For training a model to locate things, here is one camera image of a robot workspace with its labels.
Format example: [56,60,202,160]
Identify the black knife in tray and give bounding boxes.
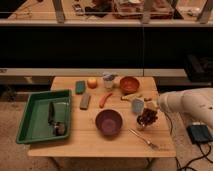
[48,102,55,125]

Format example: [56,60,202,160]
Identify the small metal object in tray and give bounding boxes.
[53,122,65,136]

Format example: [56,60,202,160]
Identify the grey rectangular block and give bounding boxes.
[80,93,91,110]

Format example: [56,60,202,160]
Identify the orange bowl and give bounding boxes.
[120,76,140,94]

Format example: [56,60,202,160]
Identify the purple bowl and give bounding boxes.
[95,109,123,136]

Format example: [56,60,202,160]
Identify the black foot pedal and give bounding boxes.
[186,125,213,144]

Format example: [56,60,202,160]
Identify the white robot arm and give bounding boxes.
[157,88,213,129]

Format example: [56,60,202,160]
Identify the green plastic tray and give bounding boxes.
[16,90,72,144]

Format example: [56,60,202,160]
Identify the small metal cup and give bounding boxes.
[136,122,147,131]

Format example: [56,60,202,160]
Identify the wooden table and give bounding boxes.
[28,81,176,158]

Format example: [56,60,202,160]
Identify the orange carrot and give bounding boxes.
[99,92,113,108]

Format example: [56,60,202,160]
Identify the orange fruit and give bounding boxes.
[87,77,98,89]

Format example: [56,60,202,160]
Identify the light blue cup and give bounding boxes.
[131,99,144,115]

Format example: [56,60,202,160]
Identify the teal rectangular sponge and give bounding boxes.
[75,80,86,94]

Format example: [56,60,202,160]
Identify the bunch of dark grapes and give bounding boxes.
[137,108,158,126]

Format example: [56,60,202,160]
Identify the yellow banana piece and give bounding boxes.
[121,93,142,101]

